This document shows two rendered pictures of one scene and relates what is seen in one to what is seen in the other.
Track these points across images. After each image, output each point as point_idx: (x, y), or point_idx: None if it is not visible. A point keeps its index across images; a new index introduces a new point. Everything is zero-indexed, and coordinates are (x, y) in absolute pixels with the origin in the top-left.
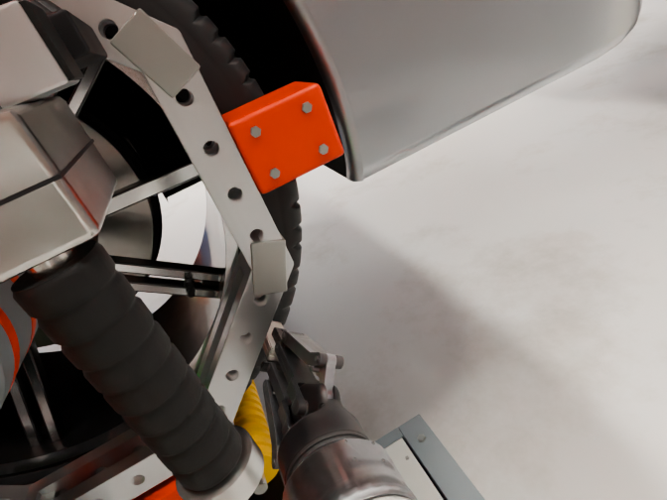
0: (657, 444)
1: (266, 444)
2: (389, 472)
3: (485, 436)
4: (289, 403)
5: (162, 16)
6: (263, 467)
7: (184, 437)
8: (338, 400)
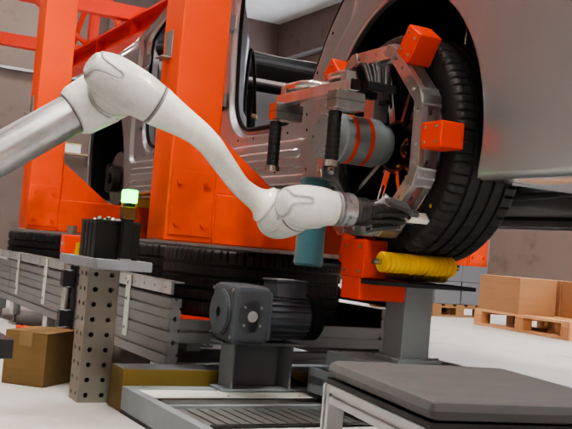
0: None
1: (391, 258)
2: (347, 199)
3: None
4: None
5: (449, 91)
6: (332, 165)
7: (327, 145)
8: (374, 203)
